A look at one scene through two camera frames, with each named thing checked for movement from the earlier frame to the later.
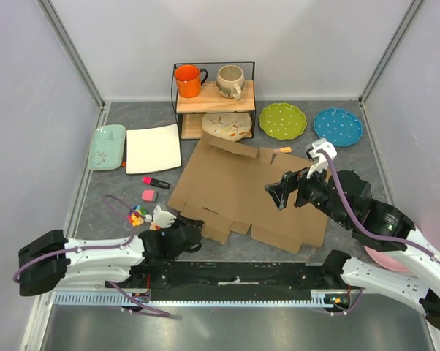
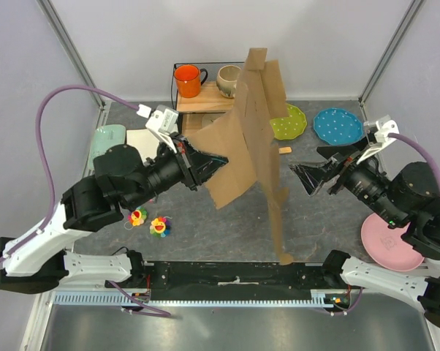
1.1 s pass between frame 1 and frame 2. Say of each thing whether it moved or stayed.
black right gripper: moved
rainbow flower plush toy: stayed
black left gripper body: moved
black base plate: stayed
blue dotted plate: stayed
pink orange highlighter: stayed
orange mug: stayed
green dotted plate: stayed
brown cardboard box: moved
